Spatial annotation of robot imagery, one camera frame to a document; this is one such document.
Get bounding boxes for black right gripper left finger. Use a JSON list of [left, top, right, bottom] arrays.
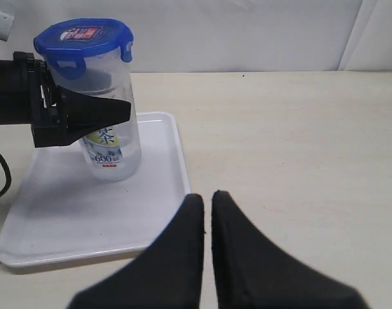
[[68, 194, 205, 308]]

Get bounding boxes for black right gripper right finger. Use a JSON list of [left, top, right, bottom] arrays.
[[211, 191, 368, 308]]

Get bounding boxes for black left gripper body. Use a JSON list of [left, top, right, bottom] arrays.
[[13, 51, 73, 148]]

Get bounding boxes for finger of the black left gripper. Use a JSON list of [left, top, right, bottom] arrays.
[[57, 86, 131, 144], [86, 70, 112, 93]]

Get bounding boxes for clear plastic container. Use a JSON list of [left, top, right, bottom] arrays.
[[50, 50, 142, 181]]

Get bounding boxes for blue plastic container lid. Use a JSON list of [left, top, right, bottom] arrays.
[[33, 18, 134, 80]]

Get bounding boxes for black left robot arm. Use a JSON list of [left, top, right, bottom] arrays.
[[0, 51, 131, 147]]

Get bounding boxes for white plastic tray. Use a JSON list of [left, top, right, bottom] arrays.
[[0, 112, 191, 268]]

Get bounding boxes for black cable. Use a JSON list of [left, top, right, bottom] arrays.
[[0, 143, 12, 203]]

